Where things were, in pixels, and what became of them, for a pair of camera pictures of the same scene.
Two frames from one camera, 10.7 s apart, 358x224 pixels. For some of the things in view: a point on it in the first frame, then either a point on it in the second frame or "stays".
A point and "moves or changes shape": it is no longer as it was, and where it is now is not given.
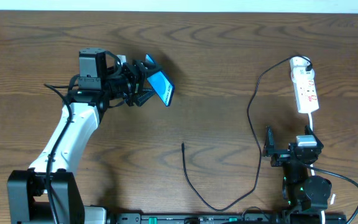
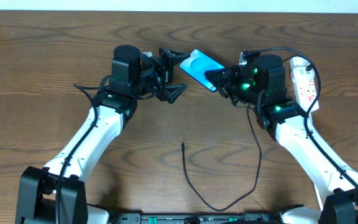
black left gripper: (135, 82) to (165, 74)
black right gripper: (282, 154) to (226, 79)
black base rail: (228, 218) stays
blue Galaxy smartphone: (161, 83) moves or changes shape
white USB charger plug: (301, 74) stays
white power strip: (304, 84) stays
